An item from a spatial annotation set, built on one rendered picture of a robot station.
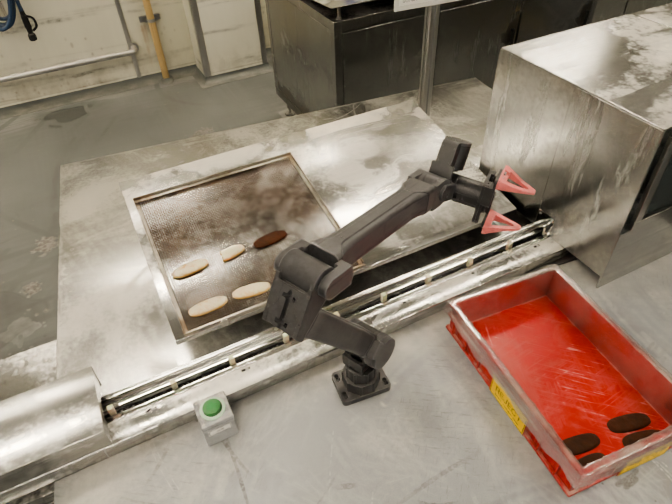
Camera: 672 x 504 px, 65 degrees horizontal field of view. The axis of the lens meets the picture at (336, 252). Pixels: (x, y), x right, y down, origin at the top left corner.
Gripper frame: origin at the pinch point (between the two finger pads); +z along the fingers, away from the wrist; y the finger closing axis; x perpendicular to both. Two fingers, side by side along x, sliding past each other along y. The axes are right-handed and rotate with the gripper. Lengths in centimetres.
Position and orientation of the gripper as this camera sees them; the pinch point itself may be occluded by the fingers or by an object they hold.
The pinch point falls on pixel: (523, 209)
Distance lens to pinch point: 116.1
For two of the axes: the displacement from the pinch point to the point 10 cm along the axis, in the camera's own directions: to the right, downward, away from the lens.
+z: 8.9, 3.5, -2.8
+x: -4.4, 6.1, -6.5
